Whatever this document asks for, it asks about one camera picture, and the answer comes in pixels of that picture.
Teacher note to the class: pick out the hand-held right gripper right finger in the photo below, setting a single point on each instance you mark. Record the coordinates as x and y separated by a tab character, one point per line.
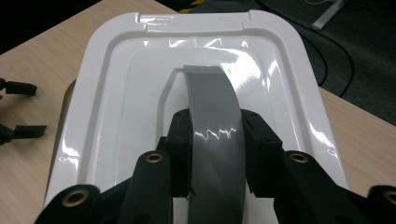
261	155

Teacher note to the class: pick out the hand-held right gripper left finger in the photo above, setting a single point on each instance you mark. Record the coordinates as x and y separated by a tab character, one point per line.
179	155

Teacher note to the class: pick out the white plastic tray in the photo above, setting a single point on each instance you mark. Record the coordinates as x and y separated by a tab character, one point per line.
124	93

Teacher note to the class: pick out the black yellow striped base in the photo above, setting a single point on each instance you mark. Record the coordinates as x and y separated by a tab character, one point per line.
190	6

